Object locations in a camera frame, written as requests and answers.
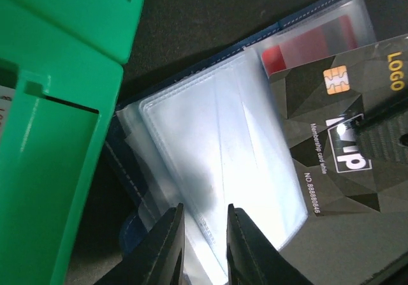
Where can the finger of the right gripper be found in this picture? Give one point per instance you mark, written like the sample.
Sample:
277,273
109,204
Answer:
382,134

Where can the red circle credit card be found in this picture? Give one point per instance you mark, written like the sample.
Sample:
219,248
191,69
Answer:
332,37

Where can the near green plastic bin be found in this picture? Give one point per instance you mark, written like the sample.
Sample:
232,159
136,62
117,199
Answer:
50,147

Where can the middle green plastic bin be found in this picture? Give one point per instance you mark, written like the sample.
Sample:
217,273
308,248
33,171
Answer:
109,26

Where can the blue card holder wallet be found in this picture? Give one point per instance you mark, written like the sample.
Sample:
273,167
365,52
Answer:
209,137

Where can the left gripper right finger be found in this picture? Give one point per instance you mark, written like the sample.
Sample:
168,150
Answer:
252,259

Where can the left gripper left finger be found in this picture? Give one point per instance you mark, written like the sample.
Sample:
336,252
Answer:
159,258

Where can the black VIP credit card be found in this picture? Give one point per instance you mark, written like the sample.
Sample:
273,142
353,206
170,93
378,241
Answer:
357,227

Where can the green plastic bin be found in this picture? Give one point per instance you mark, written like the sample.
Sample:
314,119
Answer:
50,147
109,26

